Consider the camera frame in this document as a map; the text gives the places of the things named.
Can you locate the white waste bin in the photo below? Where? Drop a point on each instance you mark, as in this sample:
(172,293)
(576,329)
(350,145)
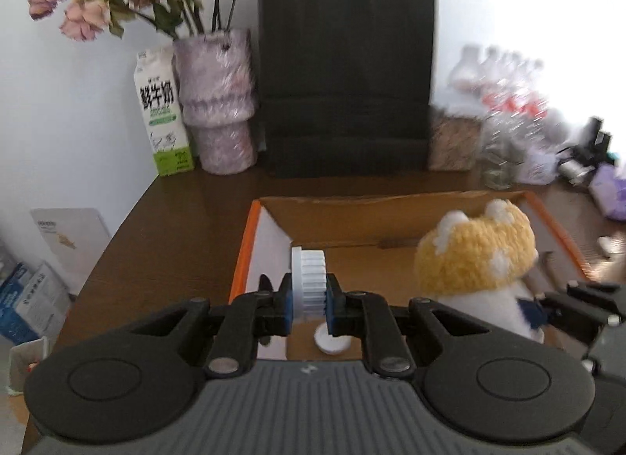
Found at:
(27,362)

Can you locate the printed carton box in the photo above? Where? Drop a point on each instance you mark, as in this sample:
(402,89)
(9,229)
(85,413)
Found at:
(29,298)

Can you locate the clear glass cup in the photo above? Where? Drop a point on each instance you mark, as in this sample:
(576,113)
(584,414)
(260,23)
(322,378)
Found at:
(499,166)

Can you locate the orange-edged cardboard box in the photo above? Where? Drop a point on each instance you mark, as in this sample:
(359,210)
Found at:
(352,220)

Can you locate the white plush toy yellow hat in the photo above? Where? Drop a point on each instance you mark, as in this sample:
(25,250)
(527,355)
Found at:
(469,249)

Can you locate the clear container of seeds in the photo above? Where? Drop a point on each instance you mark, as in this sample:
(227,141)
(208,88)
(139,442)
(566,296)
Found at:
(452,142)

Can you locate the translucent plastic jar white lid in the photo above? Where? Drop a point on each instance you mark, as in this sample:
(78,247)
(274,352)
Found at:
(308,284)

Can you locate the purple tissue pack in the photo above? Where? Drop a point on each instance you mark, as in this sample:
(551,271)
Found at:
(611,191)

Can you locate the white green milk carton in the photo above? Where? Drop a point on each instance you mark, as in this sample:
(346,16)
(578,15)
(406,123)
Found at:
(161,112)

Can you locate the white round bottle cap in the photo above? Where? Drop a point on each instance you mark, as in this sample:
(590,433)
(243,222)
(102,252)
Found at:
(328,342)

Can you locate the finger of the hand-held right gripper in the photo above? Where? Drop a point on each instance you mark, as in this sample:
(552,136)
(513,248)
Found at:
(534,314)
(596,294)

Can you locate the white printed board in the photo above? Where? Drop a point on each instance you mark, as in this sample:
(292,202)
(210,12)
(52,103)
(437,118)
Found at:
(68,240)

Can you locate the purple textured vase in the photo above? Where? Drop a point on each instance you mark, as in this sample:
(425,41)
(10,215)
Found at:
(220,93)

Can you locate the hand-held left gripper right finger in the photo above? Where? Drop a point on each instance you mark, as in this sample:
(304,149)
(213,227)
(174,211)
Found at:
(329,313)

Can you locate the white printed tin box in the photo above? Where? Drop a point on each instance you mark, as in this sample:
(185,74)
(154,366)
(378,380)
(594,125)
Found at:
(535,169)

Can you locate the pack of water bottles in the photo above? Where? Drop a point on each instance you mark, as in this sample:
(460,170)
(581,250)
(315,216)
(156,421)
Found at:
(503,98)

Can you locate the white power adapter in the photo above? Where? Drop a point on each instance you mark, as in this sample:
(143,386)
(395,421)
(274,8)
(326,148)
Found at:
(574,171)

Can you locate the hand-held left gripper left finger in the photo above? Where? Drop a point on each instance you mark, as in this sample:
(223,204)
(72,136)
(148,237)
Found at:
(289,308)

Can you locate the black charging stand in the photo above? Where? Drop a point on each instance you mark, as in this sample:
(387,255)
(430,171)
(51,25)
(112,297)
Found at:
(596,139)

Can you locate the black paper bag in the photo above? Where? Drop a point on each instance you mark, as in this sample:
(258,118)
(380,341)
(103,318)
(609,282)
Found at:
(342,68)

